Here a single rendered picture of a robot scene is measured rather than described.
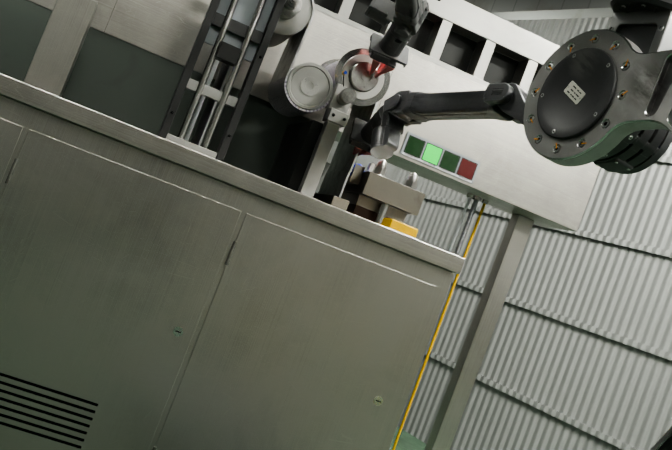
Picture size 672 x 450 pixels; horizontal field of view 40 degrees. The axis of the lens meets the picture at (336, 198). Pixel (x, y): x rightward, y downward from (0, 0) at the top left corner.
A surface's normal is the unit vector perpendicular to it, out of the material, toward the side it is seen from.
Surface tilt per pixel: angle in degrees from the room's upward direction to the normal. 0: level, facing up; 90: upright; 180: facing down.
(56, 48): 90
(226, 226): 90
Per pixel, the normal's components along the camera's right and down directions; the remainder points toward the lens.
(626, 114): -0.79, -0.33
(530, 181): 0.25, 0.04
